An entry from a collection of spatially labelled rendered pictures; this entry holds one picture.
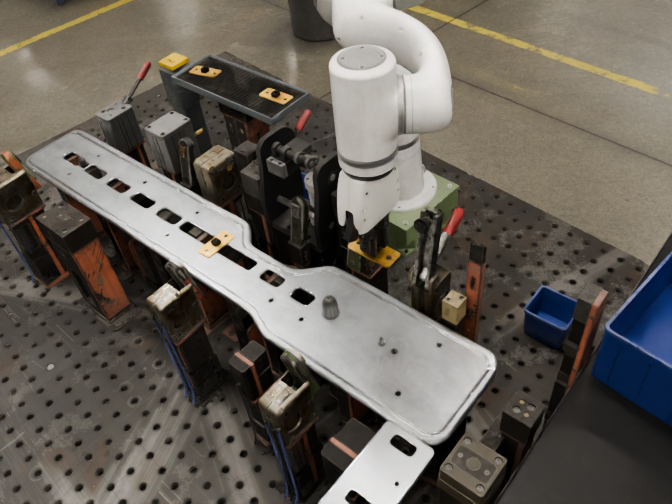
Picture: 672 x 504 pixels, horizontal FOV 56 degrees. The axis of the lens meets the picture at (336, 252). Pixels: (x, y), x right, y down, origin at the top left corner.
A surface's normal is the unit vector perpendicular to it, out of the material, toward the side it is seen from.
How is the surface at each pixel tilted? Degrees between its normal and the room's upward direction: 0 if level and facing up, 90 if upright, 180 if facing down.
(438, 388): 0
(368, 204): 90
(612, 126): 0
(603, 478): 0
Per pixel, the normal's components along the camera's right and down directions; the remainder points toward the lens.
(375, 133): 0.17, 0.70
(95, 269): 0.76, 0.41
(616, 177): -0.09, -0.70
